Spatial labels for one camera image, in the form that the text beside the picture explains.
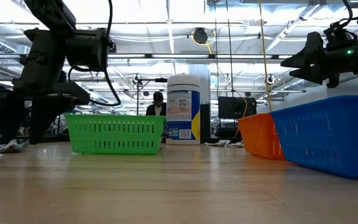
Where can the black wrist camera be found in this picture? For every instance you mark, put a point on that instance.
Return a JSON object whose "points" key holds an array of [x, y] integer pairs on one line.
{"points": [[340, 39], [85, 48]]}

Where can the person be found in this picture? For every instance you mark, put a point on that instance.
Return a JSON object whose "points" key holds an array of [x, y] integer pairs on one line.
{"points": [[157, 107]]}

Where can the blue plastic basket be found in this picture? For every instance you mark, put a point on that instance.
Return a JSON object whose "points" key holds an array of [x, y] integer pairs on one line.
{"points": [[328, 137]]}

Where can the black upright panel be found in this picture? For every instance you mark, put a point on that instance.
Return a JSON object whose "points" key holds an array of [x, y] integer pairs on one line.
{"points": [[205, 121]]}

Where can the orange plastic basket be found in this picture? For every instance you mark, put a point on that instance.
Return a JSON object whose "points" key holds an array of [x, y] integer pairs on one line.
{"points": [[259, 137]]}

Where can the white blue yellow wipes canister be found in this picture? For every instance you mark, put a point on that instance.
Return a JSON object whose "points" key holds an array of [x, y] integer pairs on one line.
{"points": [[182, 109]]}

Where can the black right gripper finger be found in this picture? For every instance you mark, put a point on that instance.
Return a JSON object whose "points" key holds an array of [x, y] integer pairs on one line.
{"points": [[312, 53], [317, 74]]}

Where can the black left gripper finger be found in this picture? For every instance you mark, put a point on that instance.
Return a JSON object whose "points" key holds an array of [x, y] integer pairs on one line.
{"points": [[47, 118], [9, 118]]}

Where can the white cloth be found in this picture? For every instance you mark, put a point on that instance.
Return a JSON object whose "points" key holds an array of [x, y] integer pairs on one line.
{"points": [[14, 145]]}

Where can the black camera stand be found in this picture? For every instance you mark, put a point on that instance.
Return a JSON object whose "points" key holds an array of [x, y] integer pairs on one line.
{"points": [[138, 93]]}

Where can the green plastic basket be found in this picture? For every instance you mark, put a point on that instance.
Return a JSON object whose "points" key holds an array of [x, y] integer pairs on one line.
{"points": [[113, 146]]}

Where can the black monitor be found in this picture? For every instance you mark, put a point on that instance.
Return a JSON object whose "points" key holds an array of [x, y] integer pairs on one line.
{"points": [[236, 107]]}

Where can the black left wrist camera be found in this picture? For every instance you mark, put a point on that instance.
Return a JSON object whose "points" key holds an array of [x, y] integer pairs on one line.
{"points": [[85, 48]]}

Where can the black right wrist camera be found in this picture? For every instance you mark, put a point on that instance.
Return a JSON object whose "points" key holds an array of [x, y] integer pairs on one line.
{"points": [[340, 39]]}

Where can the white packet blue print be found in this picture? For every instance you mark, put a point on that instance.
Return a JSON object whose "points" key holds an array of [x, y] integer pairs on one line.
{"points": [[217, 143]]}

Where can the white packet red print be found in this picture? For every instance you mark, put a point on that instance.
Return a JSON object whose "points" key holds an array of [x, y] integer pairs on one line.
{"points": [[236, 144]]}

